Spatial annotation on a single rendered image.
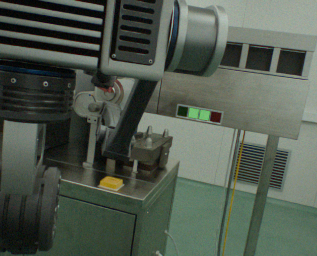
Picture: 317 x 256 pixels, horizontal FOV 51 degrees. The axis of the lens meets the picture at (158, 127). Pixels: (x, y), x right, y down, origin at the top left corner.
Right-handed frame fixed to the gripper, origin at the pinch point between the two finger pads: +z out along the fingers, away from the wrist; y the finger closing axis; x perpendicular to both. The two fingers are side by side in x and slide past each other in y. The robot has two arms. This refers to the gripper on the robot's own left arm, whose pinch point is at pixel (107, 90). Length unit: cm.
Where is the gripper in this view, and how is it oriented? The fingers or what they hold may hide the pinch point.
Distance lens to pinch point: 153.3
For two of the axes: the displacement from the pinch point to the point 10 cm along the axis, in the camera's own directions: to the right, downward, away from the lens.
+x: 2.8, -8.4, 4.6
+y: 9.6, 2.1, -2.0
